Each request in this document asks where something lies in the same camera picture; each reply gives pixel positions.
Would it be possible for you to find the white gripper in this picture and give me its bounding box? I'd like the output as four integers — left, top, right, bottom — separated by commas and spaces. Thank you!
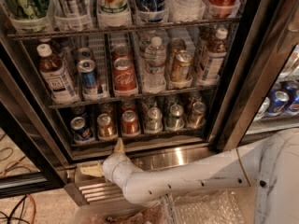
79, 137, 140, 188

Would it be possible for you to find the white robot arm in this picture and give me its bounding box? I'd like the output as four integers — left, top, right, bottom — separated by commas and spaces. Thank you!
81, 128, 299, 224

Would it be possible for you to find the orange can front bottom shelf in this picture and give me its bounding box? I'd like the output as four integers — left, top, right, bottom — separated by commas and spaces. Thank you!
97, 113, 117, 140

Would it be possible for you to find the blue pepsi can bottom shelf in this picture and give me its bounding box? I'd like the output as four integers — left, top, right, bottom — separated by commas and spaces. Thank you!
70, 117, 94, 144

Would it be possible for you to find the red can bottom shelf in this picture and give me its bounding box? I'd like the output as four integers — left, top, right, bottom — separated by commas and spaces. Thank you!
121, 110, 139, 135

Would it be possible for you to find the silver can bottom shelf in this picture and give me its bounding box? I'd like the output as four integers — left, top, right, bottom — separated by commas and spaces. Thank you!
145, 107, 163, 133

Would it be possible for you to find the red coca-cola can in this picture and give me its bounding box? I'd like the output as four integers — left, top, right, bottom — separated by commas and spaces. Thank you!
112, 57, 138, 97

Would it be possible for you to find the blue can middle shelf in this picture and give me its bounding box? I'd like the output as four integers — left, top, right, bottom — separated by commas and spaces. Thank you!
77, 59, 103, 100

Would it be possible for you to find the gold can bottom shelf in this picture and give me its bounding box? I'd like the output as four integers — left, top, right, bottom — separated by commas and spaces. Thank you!
187, 102, 206, 126

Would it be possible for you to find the gold can shelf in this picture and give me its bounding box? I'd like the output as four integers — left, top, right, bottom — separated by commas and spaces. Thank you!
170, 50, 192, 87
187, 102, 206, 126

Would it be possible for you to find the gold can middle shelf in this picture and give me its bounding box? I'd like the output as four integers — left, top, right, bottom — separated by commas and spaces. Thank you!
170, 50, 192, 87

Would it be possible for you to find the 7up bottle top shelf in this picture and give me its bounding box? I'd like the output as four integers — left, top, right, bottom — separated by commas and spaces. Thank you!
97, 0, 131, 27

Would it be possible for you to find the pepsi bottle top shelf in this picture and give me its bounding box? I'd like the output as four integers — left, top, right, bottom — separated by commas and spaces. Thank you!
135, 0, 166, 22

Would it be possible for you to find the green bottle top shelf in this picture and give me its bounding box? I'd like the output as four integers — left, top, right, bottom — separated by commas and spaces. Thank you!
5, 0, 50, 32

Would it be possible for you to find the blue pepsi can right fridge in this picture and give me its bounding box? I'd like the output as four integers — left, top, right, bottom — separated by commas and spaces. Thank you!
266, 91, 289, 116

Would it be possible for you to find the clear bin left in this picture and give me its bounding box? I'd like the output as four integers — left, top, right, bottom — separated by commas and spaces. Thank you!
70, 198, 174, 224

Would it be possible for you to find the tea bottle left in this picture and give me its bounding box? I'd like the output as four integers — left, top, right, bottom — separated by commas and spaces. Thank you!
36, 44, 78, 105

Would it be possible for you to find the tea bottle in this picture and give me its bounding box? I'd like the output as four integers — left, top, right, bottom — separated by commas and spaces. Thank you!
197, 27, 228, 82
36, 44, 78, 105

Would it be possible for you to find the clear water bottle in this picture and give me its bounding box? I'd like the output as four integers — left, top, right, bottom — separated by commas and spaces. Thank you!
143, 36, 166, 93

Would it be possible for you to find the clear bin with bubble wrap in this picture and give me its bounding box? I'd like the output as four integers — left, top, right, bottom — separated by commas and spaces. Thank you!
168, 188, 256, 224

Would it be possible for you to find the tea bottle right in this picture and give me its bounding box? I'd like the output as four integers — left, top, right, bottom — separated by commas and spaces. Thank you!
197, 27, 228, 82

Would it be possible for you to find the orange cable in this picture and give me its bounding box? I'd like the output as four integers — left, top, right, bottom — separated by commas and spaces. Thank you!
0, 161, 36, 224

